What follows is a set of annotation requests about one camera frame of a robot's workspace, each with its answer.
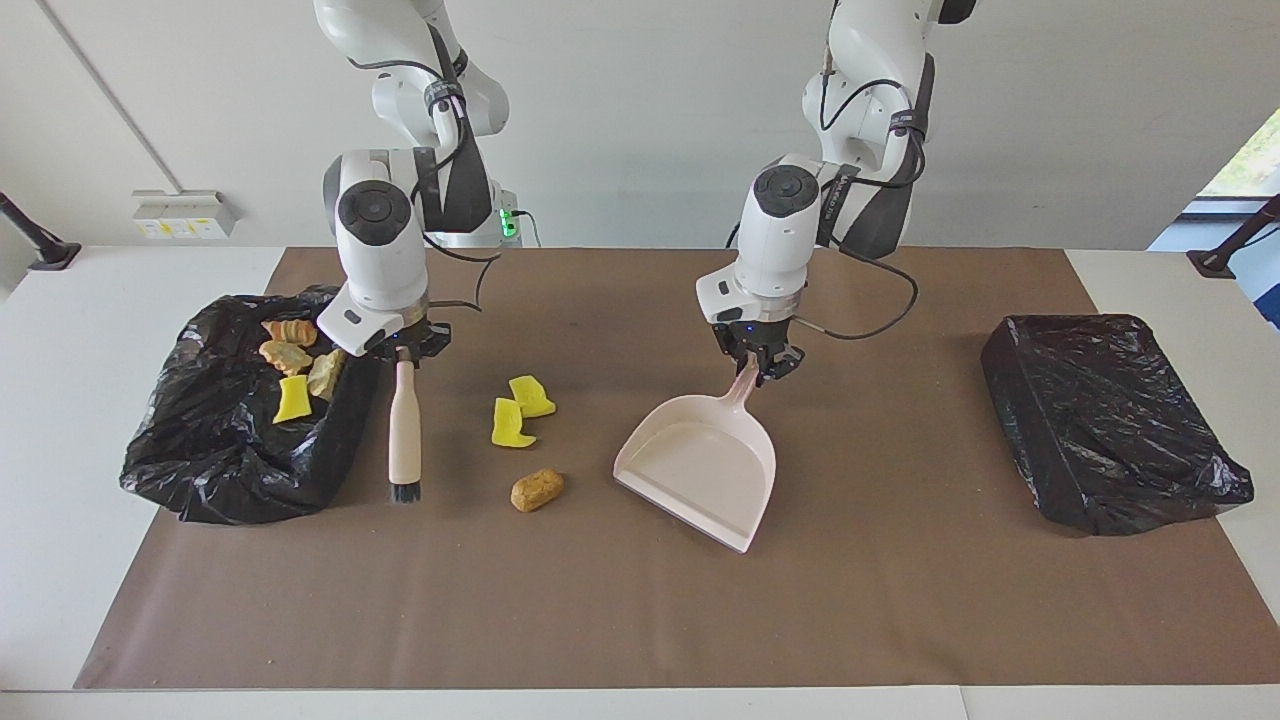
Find beige brush black bristles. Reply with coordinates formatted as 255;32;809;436
387;347;424;503

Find pink plastic dustpan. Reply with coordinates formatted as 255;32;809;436
612;352;778;554

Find yellow sponge piece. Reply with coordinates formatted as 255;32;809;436
508;375;557;419
491;397;538;449
274;375;313;425

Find crumpled open black bag bin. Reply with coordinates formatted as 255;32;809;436
119;285;386;526

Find flat taut black bag bin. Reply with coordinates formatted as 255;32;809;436
980;314;1255;537

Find brown sponge chunk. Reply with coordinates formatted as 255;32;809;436
510;468;566;514

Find brown table mat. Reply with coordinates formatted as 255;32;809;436
75;247;1280;691

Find black angled stand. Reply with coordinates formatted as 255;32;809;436
0;190;83;272
1187;193;1280;280

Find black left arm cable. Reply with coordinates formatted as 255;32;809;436
790;50;921;341

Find white wall socket box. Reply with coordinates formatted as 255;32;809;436
132;190;239;241

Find white wall cable conduit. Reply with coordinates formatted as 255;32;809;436
38;0;186;193

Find window with dark frame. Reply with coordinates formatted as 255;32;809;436
1195;105;1280;216

